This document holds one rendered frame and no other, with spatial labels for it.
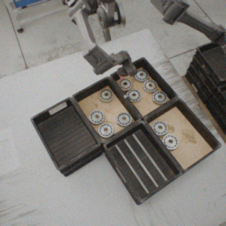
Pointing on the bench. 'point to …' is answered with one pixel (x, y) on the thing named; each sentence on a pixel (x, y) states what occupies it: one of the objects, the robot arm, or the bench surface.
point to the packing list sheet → (7, 152)
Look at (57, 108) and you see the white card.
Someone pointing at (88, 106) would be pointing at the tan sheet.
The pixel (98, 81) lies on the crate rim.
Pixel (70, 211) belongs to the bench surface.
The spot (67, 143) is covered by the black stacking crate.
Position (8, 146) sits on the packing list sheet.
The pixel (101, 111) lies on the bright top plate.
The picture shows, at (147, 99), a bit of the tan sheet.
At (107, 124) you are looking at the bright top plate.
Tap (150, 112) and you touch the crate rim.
